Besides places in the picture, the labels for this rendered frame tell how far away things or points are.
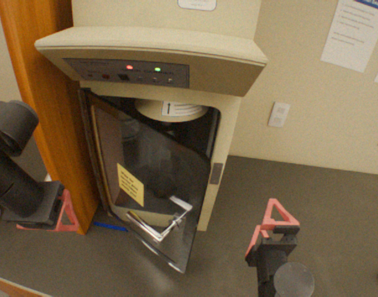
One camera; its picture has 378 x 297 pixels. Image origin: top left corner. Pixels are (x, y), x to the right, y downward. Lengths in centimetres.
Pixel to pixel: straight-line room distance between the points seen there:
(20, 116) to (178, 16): 28
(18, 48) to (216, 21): 32
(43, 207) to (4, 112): 14
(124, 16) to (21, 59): 19
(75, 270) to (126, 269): 15
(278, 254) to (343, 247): 54
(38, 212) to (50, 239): 45
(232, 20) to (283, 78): 56
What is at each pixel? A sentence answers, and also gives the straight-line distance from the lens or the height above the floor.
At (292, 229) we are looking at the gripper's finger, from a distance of 41.
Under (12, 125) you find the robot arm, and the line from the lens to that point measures 33.
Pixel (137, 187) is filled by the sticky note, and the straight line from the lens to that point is 45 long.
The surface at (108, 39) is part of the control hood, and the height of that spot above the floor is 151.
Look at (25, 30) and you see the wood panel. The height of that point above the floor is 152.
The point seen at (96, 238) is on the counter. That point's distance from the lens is 74.
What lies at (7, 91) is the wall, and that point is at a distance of 134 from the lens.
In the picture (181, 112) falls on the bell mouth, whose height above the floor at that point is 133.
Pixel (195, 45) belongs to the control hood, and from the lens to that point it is 28.
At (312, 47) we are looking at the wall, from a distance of 91.
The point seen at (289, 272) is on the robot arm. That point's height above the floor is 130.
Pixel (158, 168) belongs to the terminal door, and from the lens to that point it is 36.
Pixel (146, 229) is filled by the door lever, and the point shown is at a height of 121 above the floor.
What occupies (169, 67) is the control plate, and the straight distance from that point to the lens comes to 32.
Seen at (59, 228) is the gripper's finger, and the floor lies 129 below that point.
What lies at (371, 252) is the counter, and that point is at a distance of 101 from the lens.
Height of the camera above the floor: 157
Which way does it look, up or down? 39 degrees down
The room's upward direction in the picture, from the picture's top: 7 degrees clockwise
